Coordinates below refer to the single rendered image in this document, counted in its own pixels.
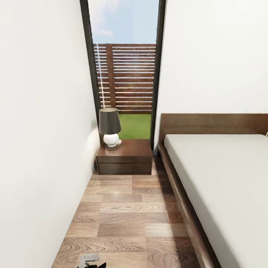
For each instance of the fixed window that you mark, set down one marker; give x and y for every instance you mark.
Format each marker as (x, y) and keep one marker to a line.
(124, 47)

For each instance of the nightstand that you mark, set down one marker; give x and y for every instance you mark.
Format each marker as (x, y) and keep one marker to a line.
(128, 157)

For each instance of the bed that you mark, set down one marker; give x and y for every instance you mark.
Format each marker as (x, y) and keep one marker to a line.
(217, 164)

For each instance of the table lamp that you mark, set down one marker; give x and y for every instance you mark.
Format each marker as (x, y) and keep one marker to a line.
(109, 125)

